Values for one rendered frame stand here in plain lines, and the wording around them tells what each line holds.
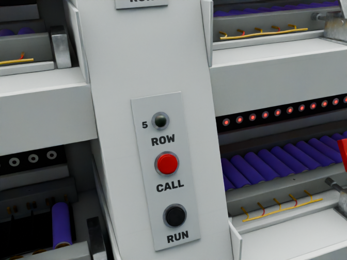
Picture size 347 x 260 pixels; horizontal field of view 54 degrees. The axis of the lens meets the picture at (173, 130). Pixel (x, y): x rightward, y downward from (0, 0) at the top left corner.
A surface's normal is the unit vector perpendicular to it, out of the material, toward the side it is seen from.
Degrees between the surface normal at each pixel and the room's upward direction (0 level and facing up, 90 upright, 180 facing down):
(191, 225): 90
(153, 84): 90
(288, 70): 109
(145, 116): 90
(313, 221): 19
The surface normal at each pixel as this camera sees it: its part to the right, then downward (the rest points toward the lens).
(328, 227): -0.04, -0.90
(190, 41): 0.29, 0.08
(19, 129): 0.33, 0.41
